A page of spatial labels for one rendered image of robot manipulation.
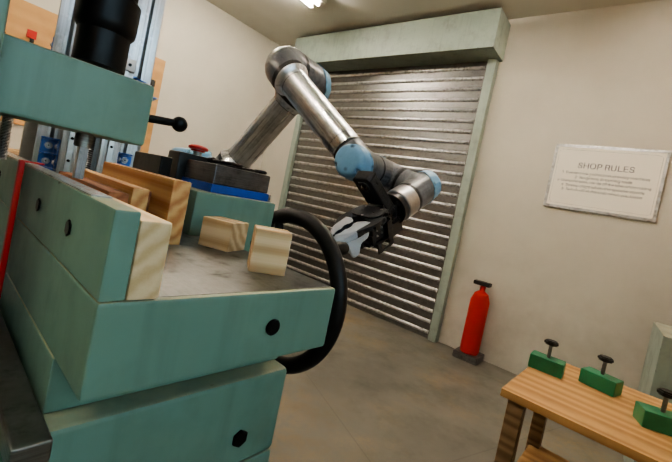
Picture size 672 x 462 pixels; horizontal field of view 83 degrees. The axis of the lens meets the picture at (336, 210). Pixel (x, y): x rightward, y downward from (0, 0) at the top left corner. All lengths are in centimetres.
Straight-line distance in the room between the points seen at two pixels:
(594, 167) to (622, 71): 67
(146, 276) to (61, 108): 25
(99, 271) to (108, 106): 25
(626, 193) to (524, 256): 75
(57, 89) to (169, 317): 27
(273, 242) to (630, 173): 290
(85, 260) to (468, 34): 330
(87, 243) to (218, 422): 21
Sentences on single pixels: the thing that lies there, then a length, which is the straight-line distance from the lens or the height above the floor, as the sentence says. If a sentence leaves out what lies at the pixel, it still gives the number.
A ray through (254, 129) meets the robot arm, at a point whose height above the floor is 114.
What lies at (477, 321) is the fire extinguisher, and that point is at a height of 31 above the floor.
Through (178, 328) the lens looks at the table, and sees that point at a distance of 29.
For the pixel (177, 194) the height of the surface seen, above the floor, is 96.
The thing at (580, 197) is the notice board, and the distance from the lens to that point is 312.
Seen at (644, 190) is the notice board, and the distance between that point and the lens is 312.
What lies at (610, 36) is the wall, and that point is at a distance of 346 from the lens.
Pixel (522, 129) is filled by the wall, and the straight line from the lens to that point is 330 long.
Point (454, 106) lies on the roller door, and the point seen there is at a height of 197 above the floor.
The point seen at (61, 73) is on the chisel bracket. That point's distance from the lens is 47.
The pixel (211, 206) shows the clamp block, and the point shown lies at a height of 94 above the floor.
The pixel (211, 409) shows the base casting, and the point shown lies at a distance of 40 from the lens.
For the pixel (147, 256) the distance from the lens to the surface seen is 26.
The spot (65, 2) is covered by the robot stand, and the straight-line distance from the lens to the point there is 138.
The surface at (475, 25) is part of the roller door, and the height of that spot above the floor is 253.
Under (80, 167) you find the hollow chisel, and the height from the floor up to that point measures 96.
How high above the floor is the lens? 99
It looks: 2 degrees down
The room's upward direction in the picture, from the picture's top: 12 degrees clockwise
